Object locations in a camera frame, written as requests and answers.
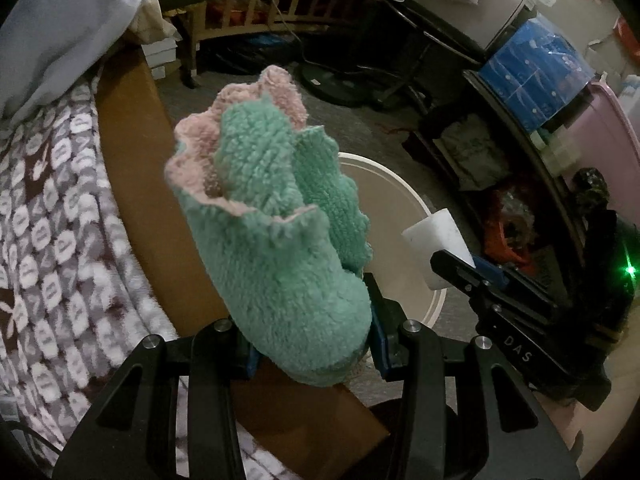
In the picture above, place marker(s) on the blue wrapped pack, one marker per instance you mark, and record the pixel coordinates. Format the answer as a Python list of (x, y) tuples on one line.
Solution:
[(535, 75)]

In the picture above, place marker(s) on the white plastic bucket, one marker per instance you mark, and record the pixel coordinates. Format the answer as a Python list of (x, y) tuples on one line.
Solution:
[(395, 280)]

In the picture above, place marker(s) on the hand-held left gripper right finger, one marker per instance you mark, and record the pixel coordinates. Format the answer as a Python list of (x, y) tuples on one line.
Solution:
[(378, 342)]

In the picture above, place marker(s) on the white sponge block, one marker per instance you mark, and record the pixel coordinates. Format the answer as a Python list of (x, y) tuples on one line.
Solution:
[(435, 240)]

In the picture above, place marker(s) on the printed bunny blanket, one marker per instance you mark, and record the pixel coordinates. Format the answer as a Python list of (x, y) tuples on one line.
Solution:
[(60, 260)]

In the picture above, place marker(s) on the white shoe boxes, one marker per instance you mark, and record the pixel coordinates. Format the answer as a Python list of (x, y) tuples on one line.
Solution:
[(160, 52)]

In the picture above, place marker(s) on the green fuzzy slipper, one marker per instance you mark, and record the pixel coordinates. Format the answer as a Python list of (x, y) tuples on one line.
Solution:
[(280, 260)]

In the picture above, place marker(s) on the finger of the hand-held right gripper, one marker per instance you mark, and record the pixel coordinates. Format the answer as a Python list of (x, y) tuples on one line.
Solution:
[(492, 272), (460, 277)]

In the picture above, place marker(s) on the light blue quilt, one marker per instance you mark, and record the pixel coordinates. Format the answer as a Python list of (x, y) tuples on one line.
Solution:
[(65, 20)]

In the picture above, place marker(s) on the grey bag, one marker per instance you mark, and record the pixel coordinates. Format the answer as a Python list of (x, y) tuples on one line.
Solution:
[(470, 152)]

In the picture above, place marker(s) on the red bag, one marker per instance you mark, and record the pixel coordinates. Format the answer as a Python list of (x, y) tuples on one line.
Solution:
[(505, 230)]

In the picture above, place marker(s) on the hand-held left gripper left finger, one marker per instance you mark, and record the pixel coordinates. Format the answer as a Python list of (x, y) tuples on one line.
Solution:
[(248, 361)]

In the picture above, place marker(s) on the black fan base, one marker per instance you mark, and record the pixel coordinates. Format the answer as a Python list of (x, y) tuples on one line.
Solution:
[(340, 85)]

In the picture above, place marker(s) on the black shelf rack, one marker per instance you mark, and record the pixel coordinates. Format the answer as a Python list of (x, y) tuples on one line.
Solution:
[(520, 160)]

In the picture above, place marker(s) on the brown wooden bed board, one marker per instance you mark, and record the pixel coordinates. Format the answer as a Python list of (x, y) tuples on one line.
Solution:
[(135, 160)]

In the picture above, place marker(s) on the white box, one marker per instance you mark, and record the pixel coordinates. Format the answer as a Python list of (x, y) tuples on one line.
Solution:
[(490, 15)]

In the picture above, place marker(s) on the pink plastic tub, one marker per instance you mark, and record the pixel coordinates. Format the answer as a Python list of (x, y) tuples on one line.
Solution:
[(610, 125)]

